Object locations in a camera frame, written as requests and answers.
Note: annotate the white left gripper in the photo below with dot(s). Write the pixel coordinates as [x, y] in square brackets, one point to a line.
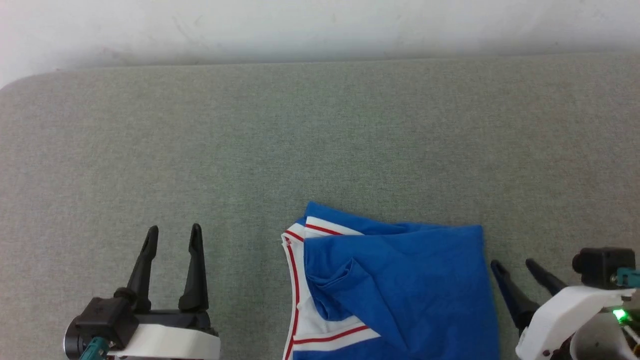
[170, 342]

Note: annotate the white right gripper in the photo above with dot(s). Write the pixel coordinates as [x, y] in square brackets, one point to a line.
[560, 320]

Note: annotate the blue garment white red trim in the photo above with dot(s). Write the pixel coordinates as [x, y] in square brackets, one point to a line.
[425, 280]

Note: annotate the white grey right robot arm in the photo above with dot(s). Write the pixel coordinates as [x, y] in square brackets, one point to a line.
[595, 345]

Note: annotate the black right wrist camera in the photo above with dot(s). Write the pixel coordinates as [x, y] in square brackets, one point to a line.
[602, 266]

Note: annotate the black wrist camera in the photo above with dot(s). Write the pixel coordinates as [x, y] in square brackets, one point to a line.
[602, 266]
[102, 315]

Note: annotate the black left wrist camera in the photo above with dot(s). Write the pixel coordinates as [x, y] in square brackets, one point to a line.
[102, 315]

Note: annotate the teal right camera connector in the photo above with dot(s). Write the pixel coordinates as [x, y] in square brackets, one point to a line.
[629, 277]

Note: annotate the teal camera connector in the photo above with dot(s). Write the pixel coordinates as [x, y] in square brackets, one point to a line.
[629, 277]
[95, 348]

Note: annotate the teal left camera connector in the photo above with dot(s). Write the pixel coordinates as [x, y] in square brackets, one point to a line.
[95, 348]

